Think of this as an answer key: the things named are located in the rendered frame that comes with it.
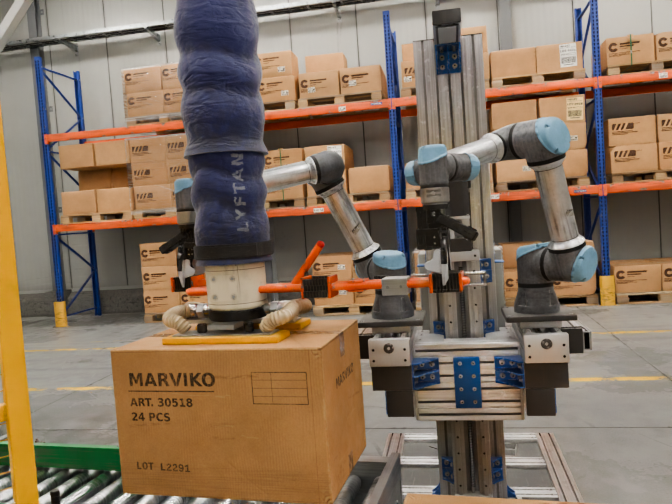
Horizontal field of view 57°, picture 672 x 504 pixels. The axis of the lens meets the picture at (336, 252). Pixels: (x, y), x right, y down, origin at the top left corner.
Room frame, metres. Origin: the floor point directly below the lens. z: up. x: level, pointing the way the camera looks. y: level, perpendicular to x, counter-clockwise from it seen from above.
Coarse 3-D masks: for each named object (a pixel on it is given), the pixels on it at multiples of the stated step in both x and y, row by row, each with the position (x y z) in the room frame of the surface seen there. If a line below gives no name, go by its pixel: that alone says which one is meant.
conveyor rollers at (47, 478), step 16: (0, 480) 2.17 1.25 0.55; (48, 480) 2.15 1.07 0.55; (64, 480) 2.20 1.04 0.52; (80, 480) 2.15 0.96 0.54; (96, 480) 2.12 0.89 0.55; (112, 480) 2.18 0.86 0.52; (352, 480) 1.97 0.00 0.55; (0, 496) 2.04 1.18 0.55; (48, 496) 2.01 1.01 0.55; (64, 496) 2.07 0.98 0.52; (80, 496) 2.02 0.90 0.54; (96, 496) 1.98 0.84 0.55; (112, 496) 2.03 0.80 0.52; (128, 496) 1.98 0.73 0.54; (144, 496) 1.96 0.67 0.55; (160, 496) 1.99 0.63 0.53; (176, 496) 1.94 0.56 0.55; (352, 496) 1.89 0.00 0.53; (368, 496) 1.85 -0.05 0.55
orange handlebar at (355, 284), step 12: (192, 288) 1.80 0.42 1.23; (204, 288) 1.78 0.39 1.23; (264, 288) 1.73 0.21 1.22; (276, 288) 1.72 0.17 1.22; (288, 288) 1.71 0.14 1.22; (300, 288) 1.70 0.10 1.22; (336, 288) 1.67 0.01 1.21; (348, 288) 1.66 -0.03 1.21; (360, 288) 1.65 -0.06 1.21; (372, 288) 1.65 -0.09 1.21
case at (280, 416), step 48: (336, 336) 1.65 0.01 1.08; (144, 384) 1.64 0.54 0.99; (192, 384) 1.60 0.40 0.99; (240, 384) 1.57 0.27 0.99; (288, 384) 1.53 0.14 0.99; (336, 384) 1.62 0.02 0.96; (144, 432) 1.64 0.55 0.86; (192, 432) 1.61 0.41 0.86; (240, 432) 1.57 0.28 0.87; (288, 432) 1.54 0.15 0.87; (336, 432) 1.59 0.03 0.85; (144, 480) 1.65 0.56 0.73; (192, 480) 1.61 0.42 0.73; (240, 480) 1.57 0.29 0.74; (288, 480) 1.54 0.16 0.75; (336, 480) 1.56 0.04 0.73
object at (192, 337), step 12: (204, 324) 1.70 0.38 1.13; (252, 324) 1.66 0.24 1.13; (168, 336) 1.71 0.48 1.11; (180, 336) 1.69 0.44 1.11; (192, 336) 1.68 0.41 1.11; (204, 336) 1.67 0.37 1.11; (216, 336) 1.66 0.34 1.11; (228, 336) 1.64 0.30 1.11; (240, 336) 1.63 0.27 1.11; (252, 336) 1.62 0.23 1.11; (264, 336) 1.61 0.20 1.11; (276, 336) 1.60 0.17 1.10; (288, 336) 1.68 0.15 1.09
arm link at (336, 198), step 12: (324, 192) 2.23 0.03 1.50; (336, 192) 2.24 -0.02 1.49; (336, 204) 2.25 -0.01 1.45; (348, 204) 2.26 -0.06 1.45; (336, 216) 2.27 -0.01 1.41; (348, 216) 2.26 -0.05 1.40; (348, 228) 2.27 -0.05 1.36; (360, 228) 2.27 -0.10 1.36; (348, 240) 2.29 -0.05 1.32; (360, 240) 2.27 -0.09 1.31; (360, 252) 2.28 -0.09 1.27; (372, 252) 2.27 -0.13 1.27; (360, 264) 2.28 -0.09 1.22; (360, 276) 2.33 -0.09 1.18
